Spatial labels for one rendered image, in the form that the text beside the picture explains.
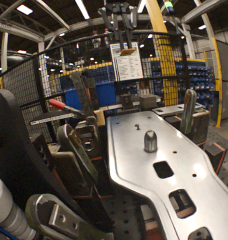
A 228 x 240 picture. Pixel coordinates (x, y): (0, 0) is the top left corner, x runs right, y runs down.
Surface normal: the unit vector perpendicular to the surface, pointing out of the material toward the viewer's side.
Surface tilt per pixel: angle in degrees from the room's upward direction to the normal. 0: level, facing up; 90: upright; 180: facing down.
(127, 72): 90
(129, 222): 0
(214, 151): 0
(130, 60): 90
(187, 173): 0
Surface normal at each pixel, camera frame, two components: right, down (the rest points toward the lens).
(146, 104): 0.06, 0.29
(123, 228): -0.16, -0.94
